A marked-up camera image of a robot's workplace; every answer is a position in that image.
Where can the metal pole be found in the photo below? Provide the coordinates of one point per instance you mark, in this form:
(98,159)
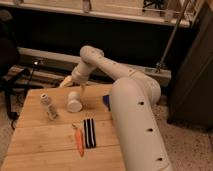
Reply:
(159,65)

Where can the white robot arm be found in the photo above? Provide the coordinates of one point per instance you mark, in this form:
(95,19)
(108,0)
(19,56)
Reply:
(131,98)

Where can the orange pepper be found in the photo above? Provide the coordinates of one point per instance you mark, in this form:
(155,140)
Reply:
(79,140)

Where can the black white striped cloth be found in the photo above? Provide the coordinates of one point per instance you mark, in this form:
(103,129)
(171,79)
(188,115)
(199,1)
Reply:
(89,133)

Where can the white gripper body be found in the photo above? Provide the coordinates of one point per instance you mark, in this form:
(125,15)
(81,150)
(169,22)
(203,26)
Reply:
(80,73)

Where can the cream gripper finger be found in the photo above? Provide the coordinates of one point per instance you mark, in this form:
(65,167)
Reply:
(66,82)
(83,87)

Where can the white baseboard ledge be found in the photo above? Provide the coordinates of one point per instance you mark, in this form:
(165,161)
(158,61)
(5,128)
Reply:
(95,59)

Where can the black office chair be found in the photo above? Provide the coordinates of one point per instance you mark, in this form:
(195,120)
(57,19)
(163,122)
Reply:
(10,56)

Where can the white paper cup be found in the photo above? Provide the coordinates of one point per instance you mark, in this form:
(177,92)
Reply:
(74,102)

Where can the dark cabinet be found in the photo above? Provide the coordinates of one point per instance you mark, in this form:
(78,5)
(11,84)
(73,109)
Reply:
(191,97)

